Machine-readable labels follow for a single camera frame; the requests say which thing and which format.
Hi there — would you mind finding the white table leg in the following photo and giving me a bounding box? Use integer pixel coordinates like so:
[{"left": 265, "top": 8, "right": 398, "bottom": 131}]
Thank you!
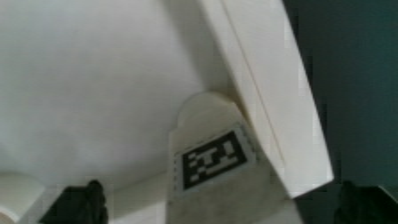
[{"left": 166, "top": 92, "right": 304, "bottom": 224}]

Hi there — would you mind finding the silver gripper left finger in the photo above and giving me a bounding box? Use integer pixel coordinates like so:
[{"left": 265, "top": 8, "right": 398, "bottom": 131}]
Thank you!
[{"left": 40, "top": 180, "right": 109, "bottom": 224}]

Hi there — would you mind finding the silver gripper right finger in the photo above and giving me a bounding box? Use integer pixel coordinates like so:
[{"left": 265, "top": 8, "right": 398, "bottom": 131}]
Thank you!
[{"left": 338, "top": 181, "right": 398, "bottom": 224}]

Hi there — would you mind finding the white square table top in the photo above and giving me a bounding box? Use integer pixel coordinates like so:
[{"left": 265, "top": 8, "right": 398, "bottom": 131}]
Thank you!
[{"left": 0, "top": 0, "right": 333, "bottom": 224}]

